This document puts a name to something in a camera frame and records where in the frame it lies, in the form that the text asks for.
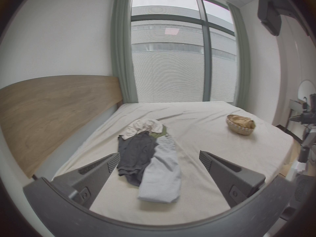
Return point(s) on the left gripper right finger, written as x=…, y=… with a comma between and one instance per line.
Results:
x=229, y=176

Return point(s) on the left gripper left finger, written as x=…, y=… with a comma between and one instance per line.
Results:
x=98, y=174

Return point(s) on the tan shorts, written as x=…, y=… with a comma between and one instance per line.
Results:
x=243, y=122

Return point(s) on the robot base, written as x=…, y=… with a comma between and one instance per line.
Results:
x=308, y=138

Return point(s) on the black garment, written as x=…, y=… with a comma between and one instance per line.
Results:
x=133, y=157

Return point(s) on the round woven basket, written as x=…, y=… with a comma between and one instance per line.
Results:
x=240, y=131

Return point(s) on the pale blue garment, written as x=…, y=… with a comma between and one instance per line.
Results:
x=160, y=181

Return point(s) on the bed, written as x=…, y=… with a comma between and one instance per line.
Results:
x=197, y=122

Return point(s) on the white garment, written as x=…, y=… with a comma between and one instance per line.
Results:
x=140, y=126

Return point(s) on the green garment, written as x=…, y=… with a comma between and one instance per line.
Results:
x=158, y=135

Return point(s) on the blue-green curtain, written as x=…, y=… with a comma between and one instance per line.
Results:
x=121, y=58
x=243, y=70

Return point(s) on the window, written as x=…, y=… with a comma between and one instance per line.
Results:
x=167, y=70

